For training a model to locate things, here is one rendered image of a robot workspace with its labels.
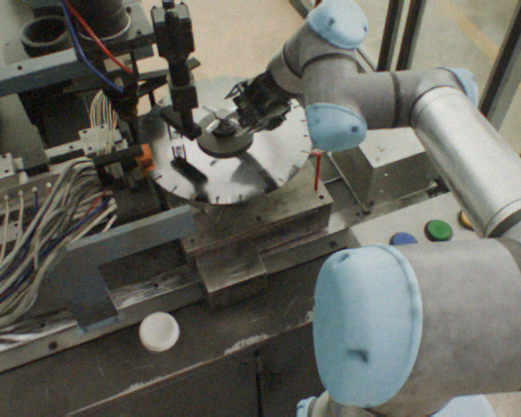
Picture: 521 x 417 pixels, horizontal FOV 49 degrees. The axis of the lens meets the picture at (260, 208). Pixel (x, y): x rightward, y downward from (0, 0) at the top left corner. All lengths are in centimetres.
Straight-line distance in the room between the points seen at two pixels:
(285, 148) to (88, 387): 55
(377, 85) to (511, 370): 43
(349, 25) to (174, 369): 65
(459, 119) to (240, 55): 99
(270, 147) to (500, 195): 59
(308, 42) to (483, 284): 46
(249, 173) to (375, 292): 66
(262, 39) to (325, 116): 93
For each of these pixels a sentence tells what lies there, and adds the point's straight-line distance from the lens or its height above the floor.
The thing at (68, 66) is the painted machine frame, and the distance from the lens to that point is 117.
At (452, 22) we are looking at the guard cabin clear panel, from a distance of 119.
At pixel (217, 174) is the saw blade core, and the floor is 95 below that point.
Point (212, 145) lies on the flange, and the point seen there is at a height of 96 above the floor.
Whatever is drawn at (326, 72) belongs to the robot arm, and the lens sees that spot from 76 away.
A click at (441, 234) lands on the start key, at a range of 104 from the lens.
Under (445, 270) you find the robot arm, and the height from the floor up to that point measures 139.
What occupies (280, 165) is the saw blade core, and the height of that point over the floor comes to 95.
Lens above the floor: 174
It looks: 53 degrees down
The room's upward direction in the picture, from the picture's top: 2 degrees counter-clockwise
